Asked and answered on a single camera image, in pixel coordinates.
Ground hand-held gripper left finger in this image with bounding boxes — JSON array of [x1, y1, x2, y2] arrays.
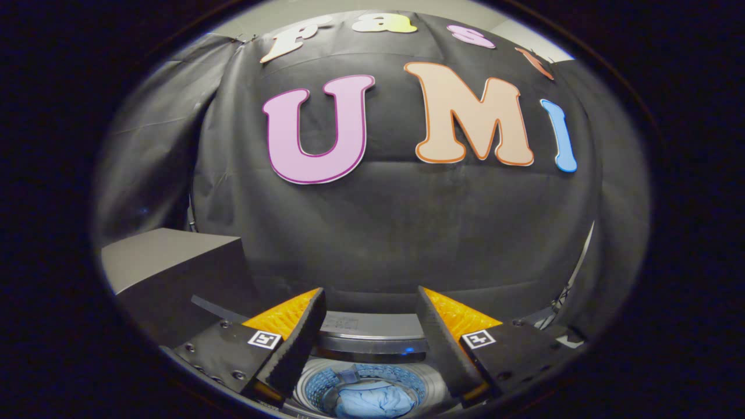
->
[[173, 287, 328, 408]]

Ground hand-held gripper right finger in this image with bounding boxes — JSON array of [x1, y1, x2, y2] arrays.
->
[[416, 285, 570, 408]]

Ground grey washing machine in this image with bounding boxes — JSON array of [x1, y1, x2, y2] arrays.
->
[[279, 349, 466, 419]]

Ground dark washing machine lid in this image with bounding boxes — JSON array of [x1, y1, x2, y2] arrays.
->
[[314, 311, 431, 357]]

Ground light blue shirt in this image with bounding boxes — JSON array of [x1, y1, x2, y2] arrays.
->
[[335, 381, 417, 419]]

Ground black backdrop cloth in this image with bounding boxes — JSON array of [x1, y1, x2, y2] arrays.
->
[[96, 10, 651, 344]]

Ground grey cabinet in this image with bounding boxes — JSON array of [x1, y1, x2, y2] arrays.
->
[[100, 228, 262, 350]]

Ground thin white stand pole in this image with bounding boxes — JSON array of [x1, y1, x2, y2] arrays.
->
[[566, 220, 595, 306]]

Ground black floor cables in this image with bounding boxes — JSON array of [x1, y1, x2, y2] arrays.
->
[[547, 279, 583, 319]]

